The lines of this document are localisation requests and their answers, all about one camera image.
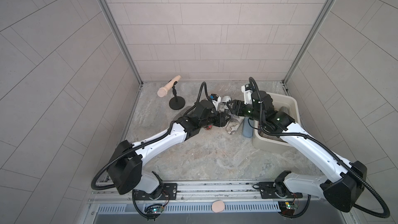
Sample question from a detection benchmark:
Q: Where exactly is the aluminium rail frame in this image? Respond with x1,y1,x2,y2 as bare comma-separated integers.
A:
88,173,328,204

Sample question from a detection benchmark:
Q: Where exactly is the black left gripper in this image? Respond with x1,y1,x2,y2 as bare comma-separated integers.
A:
197,110,231,129

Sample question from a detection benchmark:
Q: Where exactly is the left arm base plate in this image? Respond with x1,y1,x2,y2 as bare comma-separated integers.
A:
133,183,178,201

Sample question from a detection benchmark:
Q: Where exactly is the right circuit board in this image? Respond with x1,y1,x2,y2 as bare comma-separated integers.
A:
278,201,298,216

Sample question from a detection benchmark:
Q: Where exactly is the cream plastic storage box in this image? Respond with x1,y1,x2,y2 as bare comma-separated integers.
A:
252,93,301,154

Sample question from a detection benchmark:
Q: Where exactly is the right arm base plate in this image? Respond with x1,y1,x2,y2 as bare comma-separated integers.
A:
252,181,303,199

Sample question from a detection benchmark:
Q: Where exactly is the left circuit board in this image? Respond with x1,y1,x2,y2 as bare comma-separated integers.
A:
145,204,165,215

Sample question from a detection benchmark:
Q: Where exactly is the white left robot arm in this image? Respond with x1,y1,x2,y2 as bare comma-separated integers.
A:
91,100,231,199

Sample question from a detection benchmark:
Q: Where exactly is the dark grey glasses case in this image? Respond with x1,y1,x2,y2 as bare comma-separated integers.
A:
279,106,290,115

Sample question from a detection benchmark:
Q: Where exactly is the black microphone stand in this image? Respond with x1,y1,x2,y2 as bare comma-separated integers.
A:
169,82,186,110

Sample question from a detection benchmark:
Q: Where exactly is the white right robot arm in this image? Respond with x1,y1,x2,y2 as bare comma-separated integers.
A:
226,91,390,218

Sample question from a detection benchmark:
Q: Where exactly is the map print glasses case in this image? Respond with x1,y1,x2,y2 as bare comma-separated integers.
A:
226,116,245,135

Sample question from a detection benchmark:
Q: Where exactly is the circuit board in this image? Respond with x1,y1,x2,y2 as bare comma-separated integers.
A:
278,201,298,216
145,204,165,215

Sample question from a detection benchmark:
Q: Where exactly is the beige microphone head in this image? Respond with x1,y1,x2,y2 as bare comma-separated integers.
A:
157,75,181,97

